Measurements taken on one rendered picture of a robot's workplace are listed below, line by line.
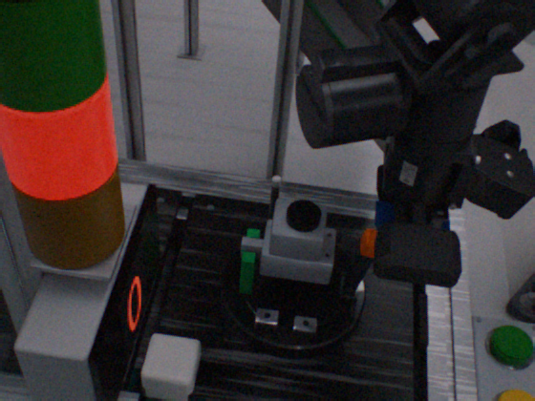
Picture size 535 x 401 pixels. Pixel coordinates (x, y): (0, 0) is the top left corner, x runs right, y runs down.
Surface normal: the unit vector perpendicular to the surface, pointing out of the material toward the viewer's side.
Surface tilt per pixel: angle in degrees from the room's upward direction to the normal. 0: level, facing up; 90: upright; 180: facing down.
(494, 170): 19
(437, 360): 0
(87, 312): 0
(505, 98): 0
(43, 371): 90
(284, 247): 90
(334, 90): 30
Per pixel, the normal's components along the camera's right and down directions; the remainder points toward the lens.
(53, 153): 0.16, 0.73
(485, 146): 0.38, -0.60
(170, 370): 0.07, -0.68
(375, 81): 0.18, -0.24
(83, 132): 0.68, 0.57
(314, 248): -0.13, 0.72
